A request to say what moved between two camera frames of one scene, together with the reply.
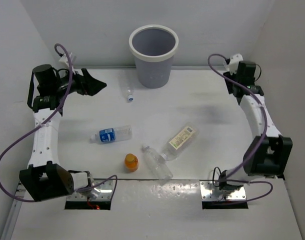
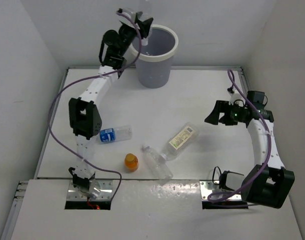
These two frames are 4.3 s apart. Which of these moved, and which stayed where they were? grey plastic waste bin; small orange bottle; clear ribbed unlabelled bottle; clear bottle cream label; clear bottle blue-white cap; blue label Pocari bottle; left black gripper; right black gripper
Moved: clear bottle blue-white cap; left black gripper; right black gripper
Stayed: grey plastic waste bin; blue label Pocari bottle; small orange bottle; clear ribbed unlabelled bottle; clear bottle cream label
